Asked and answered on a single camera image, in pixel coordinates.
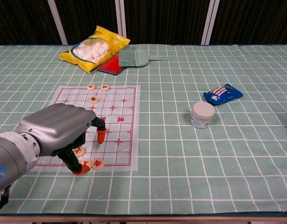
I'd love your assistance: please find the yellow snack bag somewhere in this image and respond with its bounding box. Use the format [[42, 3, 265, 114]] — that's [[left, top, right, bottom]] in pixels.
[[59, 25, 131, 74]]

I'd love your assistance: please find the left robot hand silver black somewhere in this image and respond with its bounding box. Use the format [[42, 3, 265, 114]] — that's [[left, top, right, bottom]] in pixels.
[[17, 103, 108, 176]]

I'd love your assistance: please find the green hand brush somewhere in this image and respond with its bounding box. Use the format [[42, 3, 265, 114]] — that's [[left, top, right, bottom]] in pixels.
[[118, 50, 169, 68]]

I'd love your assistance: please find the white partition frame post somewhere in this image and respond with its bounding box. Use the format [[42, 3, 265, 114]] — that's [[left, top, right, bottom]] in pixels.
[[115, 0, 127, 40], [47, 0, 68, 45], [200, 0, 220, 45]]

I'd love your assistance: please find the blue snack packet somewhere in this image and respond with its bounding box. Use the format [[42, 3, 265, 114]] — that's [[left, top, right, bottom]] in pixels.
[[203, 84, 244, 105]]

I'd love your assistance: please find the translucent chess board sheet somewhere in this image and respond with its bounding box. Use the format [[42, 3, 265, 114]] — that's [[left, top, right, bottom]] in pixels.
[[31, 84, 141, 173]]

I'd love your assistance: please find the small white jar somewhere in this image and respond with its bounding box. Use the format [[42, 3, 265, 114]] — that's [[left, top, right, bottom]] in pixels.
[[190, 101, 216, 129]]

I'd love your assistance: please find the green checked tablecloth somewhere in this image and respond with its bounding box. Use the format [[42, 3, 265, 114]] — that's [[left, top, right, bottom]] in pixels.
[[0, 43, 287, 217]]

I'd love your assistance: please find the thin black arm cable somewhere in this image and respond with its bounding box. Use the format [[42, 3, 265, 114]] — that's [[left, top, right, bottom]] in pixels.
[[0, 183, 13, 215]]

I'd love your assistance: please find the red ink pad box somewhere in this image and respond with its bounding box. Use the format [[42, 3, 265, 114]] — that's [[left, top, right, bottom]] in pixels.
[[96, 55, 124, 76]]

